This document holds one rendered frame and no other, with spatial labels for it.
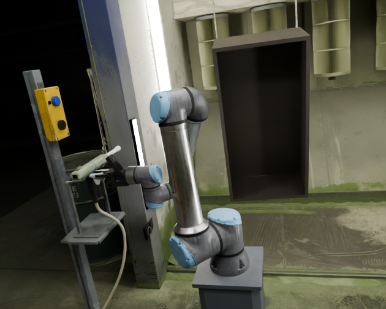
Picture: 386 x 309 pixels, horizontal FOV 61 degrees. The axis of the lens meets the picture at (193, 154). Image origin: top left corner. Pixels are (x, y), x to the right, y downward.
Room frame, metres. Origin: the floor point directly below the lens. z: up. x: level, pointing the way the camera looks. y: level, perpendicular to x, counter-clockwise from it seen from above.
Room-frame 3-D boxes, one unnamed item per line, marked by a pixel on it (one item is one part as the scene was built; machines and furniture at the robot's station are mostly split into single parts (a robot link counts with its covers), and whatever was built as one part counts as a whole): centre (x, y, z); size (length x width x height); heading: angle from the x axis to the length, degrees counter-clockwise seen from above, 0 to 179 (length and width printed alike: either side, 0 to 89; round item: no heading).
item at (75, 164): (2.79, 0.96, 0.86); 0.54 x 0.54 x 0.01
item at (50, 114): (1.67, 0.67, 1.42); 0.12 x 0.06 x 0.26; 165
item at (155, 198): (1.57, 0.22, 0.96); 0.12 x 0.09 x 0.12; 122
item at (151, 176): (1.56, 0.23, 1.07); 0.12 x 0.09 x 0.10; 75
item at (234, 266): (1.36, -0.10, 0.69); 0.19 x 0.19 x 0.10
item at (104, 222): (1.65, 0.57, 0.95); 0.26 x 0.15 x 0.32; 165
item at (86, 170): (1.76, 0.51, 1.05); 0.49 x 0.05 x 0.23; 165
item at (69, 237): (1.66, 0.59, 0.78); 0.31 x 0.23 x 0.01; 165
